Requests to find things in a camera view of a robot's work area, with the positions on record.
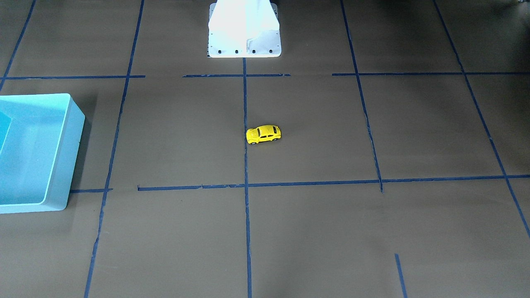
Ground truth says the light blue plastic bin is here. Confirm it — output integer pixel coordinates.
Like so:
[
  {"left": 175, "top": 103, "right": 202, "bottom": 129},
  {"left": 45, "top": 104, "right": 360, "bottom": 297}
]
[{"left": 0, "top": 93, "right": 85, "bottom": 214}]

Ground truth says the yellow beetle toy car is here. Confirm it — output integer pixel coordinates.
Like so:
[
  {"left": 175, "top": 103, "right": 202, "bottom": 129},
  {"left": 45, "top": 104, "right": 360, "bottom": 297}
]
[{"left": 246, "top": 125, "right": 282, "bottom": 145}]

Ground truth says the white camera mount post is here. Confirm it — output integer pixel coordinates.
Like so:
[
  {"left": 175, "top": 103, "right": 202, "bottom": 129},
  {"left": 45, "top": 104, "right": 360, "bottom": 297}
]
[{"left": 207, "top": 0, "right": 282, "bottom": 58}]

